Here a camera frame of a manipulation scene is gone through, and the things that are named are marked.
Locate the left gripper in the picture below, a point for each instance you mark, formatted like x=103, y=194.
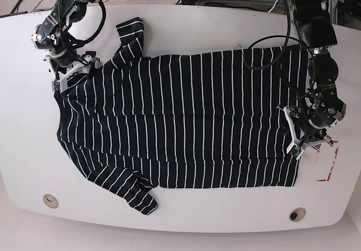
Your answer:
x=302, y=133

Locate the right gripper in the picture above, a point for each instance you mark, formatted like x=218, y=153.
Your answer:
x=71, y=74

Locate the navy white striped t-shirt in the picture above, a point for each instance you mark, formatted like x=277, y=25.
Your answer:
x=181, y=121

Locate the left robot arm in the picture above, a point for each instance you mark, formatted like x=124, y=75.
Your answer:
x=319, y=107

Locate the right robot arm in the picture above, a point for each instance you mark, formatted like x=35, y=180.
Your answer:
x=53, y=36

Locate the red tape rectangle marking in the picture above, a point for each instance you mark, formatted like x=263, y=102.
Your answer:
x=325, y=161

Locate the right table grommet hole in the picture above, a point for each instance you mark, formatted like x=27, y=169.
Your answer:
x=297, y=214

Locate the table grommet hole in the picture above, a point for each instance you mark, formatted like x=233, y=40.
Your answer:
x=50, y=201
x=297, y=214

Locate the left table grommet hole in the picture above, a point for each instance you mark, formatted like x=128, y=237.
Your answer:
x=50, y=201

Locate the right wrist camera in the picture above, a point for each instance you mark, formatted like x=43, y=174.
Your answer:
x=56, y=85

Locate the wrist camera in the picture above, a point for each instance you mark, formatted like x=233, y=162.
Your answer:
x=56, y=85
x=296, y=152

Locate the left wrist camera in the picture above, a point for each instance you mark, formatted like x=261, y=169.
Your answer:
x=296, y=152

